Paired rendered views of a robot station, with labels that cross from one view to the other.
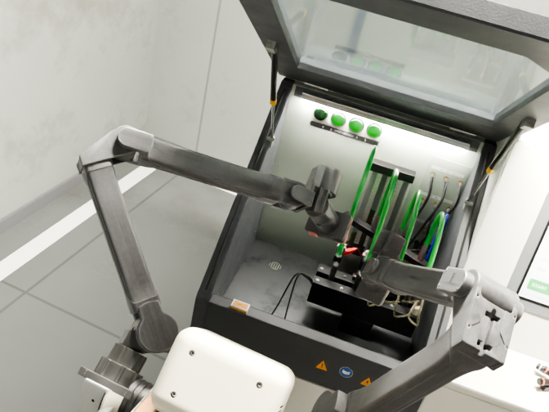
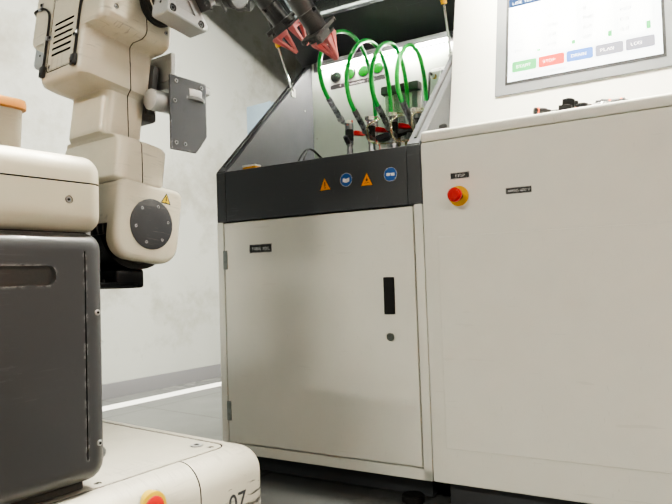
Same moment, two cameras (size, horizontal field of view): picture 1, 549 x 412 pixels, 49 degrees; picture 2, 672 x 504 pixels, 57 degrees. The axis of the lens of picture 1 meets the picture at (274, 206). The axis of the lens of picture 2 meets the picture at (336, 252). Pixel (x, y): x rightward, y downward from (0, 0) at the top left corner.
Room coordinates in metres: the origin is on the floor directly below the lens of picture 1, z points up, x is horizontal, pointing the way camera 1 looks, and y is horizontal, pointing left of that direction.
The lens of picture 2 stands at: (-0.37, -0.91, 0.60)
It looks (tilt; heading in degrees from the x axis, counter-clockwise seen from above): 2 degrees up; 21
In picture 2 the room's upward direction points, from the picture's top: 2 degrees counter-clockwise
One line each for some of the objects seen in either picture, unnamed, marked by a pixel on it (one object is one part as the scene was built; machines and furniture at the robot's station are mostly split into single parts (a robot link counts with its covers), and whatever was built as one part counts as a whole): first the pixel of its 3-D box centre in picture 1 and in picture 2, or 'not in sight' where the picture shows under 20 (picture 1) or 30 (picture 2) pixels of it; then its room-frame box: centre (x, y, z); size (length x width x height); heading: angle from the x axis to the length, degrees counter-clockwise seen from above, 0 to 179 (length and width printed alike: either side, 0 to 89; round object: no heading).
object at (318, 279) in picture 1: (361, 308); not in sight; (1.51, -0.35, 0.91); 0.34 x 0.10 x 0.15; 81
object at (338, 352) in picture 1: (305, 353); (312, 187); (1.29, -0.19, 0.87); 0.62 x 0.04 x 0.16; 81
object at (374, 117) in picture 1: (384, 119); (380, 51); (1.79, -0.27, 1.43); 0.54 x 0.03 x 0.02; 81
